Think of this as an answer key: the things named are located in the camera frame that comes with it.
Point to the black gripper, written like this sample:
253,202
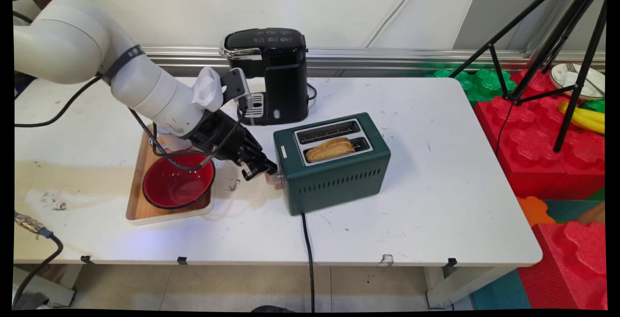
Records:
220,135

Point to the toasted bread slice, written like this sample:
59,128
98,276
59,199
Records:
329,150

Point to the green two-slot toaster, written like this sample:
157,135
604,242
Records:
339,181

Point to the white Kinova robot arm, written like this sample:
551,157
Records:
72,40

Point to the black coffee machine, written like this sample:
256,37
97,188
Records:
281,74

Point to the red bowl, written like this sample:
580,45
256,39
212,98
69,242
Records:
177,186

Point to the wooden serving tray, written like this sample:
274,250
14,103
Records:
138,196

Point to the clear table edge clip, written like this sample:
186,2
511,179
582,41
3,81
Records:
386,260

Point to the green foam block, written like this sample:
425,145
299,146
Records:
484,84

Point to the white table leg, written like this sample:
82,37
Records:
460,285
38,285

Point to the large red foam block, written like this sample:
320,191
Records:
533,147

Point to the teal foam mat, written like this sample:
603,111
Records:
501,293

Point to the orange foam block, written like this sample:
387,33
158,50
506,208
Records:
533,210

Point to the white plate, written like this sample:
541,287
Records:
562,77

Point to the silver fork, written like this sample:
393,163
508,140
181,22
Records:
574,72

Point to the yellow banana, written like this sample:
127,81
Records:
588,113
591,127

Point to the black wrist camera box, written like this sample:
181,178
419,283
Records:
236,87

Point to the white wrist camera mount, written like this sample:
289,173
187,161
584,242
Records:
207,89

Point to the aluminium wall rail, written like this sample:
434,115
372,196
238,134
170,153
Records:
387,57

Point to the black camera tripod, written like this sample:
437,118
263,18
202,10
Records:
576,89

